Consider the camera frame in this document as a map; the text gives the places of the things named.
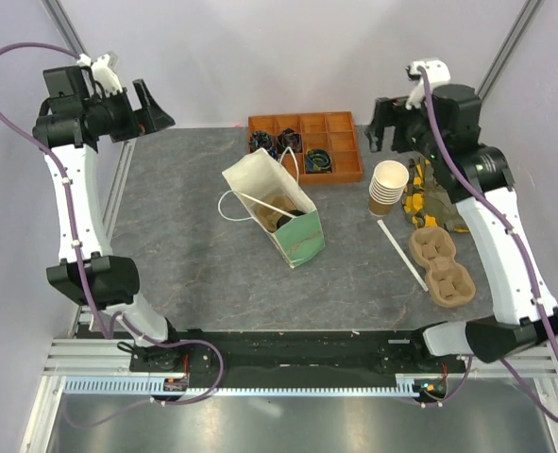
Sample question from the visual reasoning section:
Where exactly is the purple cable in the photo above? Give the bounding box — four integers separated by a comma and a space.
0, 42, 225, 429
400, 65, 558, 422

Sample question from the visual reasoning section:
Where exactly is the camouflage cloth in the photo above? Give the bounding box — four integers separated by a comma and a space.
401, 158, 468, 233

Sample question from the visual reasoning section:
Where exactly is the black plastic cup lid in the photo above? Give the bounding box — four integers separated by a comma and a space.
276, 210, 305, 229

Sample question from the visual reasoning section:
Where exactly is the green yellow rolled tie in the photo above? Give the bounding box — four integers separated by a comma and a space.
304, 148, 332, 174

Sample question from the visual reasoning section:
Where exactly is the green printed paper bag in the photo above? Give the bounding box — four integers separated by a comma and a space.
217, 148, 325, 269

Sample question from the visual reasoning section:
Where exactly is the cardboard cup carrier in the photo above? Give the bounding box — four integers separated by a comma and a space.
254, 193, 296, 232
409, 226, 476, 309

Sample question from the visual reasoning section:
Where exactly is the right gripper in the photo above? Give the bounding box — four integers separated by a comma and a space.
365, 96, 446, 163

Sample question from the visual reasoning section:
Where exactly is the brown rolled tie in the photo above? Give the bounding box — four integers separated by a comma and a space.
277, 128, 302, 153

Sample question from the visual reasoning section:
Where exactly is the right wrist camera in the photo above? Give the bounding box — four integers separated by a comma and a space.
405, 59, 451, 110

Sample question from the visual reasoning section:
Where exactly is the stack of paper cups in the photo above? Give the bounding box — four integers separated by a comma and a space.
368, 160, 409, 217

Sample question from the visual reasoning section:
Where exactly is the white straw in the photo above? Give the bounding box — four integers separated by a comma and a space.
234, 192, 296, 219
377, 220, 429, 293

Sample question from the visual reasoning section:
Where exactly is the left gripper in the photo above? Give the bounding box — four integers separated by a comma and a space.
86, 80, 176, 143

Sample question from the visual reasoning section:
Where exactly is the orange wooden compartment tray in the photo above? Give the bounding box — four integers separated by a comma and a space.
248, 111, 364, 185

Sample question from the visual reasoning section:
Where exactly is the dark rolled tie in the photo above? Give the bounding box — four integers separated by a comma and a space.
249, 130, 274, 152

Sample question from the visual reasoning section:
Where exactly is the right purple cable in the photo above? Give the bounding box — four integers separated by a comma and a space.
400, 65, 558, 422

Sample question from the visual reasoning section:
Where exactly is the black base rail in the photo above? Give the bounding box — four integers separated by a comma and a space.
121, 329, 465, 386

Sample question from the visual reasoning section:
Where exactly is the slotted cable duct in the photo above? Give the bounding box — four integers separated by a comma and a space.
63, 373, 440, 398

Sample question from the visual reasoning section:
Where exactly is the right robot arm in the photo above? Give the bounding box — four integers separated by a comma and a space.
365, 84, 558, 372

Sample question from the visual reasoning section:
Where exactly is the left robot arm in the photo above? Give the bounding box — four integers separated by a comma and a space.
32, 63, 184, 371

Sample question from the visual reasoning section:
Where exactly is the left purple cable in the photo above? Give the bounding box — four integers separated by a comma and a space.
0, 42, 225, 429

